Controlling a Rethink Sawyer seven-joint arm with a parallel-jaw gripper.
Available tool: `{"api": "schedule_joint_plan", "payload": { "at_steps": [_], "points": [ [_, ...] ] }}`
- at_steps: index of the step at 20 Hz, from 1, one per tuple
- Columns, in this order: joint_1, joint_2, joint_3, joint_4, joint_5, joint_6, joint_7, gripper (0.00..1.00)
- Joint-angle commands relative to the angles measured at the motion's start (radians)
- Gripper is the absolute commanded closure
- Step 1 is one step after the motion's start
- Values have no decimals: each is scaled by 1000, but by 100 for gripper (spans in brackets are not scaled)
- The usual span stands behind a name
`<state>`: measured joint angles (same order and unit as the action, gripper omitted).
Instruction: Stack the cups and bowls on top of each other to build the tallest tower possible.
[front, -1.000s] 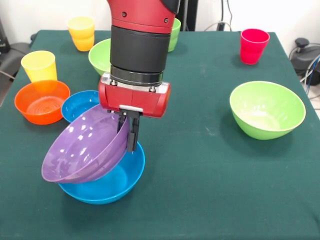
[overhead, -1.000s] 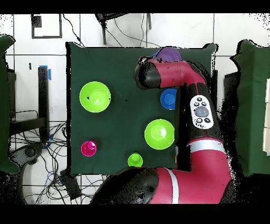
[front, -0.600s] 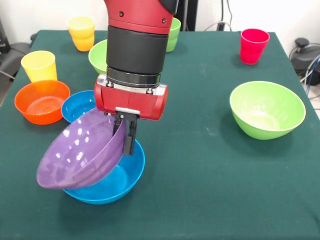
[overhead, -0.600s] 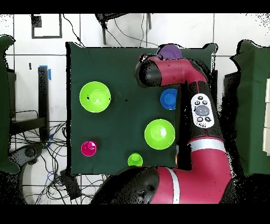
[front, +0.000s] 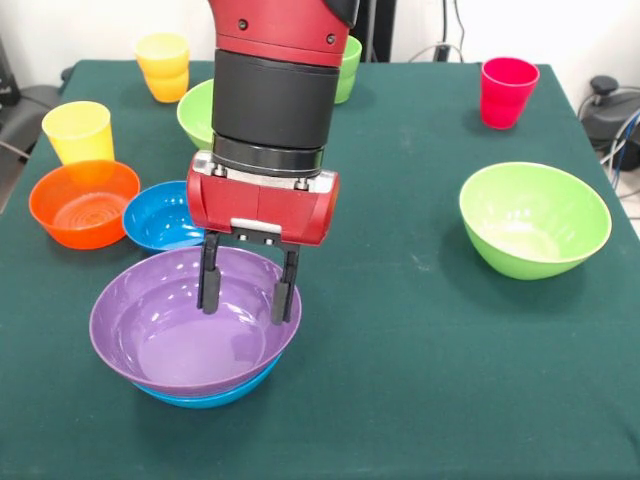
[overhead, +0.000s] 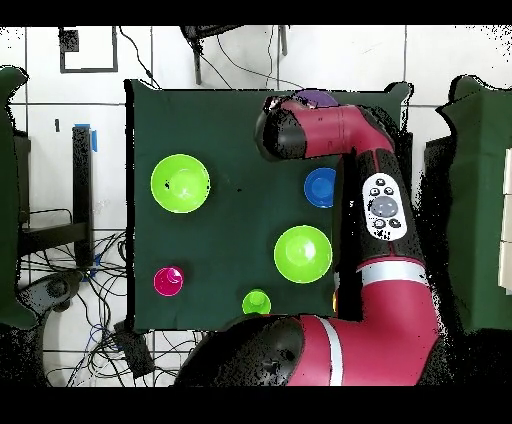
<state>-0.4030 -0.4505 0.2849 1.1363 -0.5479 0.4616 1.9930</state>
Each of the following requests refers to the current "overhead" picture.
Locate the purple bowl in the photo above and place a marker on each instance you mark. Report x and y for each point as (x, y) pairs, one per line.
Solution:
(316, 98)

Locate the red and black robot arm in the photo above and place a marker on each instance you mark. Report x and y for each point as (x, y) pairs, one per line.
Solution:
(380, 320)

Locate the dark green table cloth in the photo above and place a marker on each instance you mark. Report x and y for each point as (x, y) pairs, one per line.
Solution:
(240, 160)

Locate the small dark blue bowl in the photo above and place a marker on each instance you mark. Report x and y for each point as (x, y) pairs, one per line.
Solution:
(320, 188)

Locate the green bowl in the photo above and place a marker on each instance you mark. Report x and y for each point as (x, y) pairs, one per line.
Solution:
(180, 184)
(302, 254)

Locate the green cup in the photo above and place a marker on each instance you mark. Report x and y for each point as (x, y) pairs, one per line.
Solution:
(256, 302)

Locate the black bench with blue tape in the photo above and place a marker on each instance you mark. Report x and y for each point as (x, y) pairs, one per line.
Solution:
(82, 180)

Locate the red cup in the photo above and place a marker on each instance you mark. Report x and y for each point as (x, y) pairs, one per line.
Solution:
(168, 281)

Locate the yellow orange cup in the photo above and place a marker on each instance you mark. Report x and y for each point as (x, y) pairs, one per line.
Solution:
(334, 300)

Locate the green cloth side table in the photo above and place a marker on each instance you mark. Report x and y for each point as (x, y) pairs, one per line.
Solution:
(8, 200)
(480, 200)

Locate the white boxes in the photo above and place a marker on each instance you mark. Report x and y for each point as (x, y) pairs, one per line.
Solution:
(507, 240)

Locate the black floor box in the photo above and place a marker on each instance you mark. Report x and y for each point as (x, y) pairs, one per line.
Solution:
(134, 350)

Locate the black camera stand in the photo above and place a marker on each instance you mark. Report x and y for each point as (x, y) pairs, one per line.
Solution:
(196, 60)

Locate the grey square floor frame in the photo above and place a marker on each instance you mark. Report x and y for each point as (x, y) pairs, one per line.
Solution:
(68, 40)

